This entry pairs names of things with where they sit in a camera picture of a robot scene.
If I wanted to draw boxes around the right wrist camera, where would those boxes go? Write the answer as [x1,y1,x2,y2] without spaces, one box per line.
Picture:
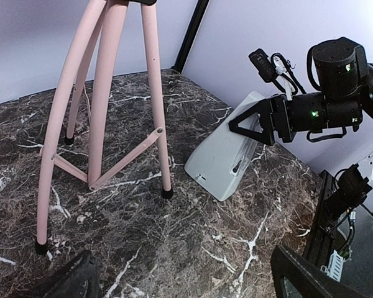
[306,37,369,101]

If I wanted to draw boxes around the black front rail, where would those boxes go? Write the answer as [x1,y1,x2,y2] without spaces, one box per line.
[303,169,349,269]

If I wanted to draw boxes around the pink music stand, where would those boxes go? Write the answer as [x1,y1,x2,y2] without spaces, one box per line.
[35,0,173,255]

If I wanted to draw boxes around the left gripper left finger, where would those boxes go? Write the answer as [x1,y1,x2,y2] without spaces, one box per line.
[45,250,99,297]

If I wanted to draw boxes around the white metronome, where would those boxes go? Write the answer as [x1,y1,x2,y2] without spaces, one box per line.
[184,91,264,202]

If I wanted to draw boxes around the right black frame post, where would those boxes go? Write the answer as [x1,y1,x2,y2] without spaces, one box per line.
[172,0,210,73]

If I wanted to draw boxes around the white slotted cable duct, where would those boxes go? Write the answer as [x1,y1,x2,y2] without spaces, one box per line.
[321,250,344,282]

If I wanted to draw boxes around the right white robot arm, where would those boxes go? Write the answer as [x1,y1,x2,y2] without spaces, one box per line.
[228,63,373,219]

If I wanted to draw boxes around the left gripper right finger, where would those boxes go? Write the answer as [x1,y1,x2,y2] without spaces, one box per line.
[270,245,363,297]

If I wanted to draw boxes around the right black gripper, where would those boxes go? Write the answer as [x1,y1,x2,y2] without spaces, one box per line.
[228,93,362,145]

